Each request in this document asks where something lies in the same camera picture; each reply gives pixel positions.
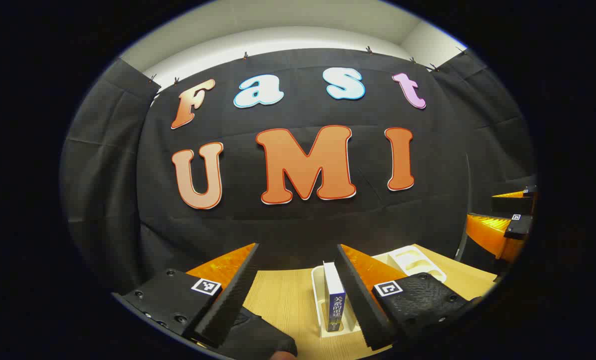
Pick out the black schoolbag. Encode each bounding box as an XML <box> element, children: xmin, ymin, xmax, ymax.
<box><xmin>213</xmin><ymin>306</ymin><xmax>298</xmax><ymax>360</ymax></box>

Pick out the blue book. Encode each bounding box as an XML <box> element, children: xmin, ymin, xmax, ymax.
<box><xmin>323</xmin><ymin>261</ymin><xmax>347</xmax><ymax>333</ymax></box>

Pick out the white bookshelf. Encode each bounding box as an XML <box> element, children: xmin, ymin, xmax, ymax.
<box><xmin>311</xmin><ymin>244</ymin><xmax>448</xmax><ymax>339</ymax></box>

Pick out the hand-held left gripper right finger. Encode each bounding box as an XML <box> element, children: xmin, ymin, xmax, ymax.
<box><xmin>337</xmin><ymin>244</ymin><xmax>483</xmax><ymax>351</ymax></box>

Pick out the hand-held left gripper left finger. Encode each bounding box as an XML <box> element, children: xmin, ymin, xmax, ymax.
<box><xmin>112</xmin><ymin>242</ymin><xmax>261</xmax><ymax>349</ymax></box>

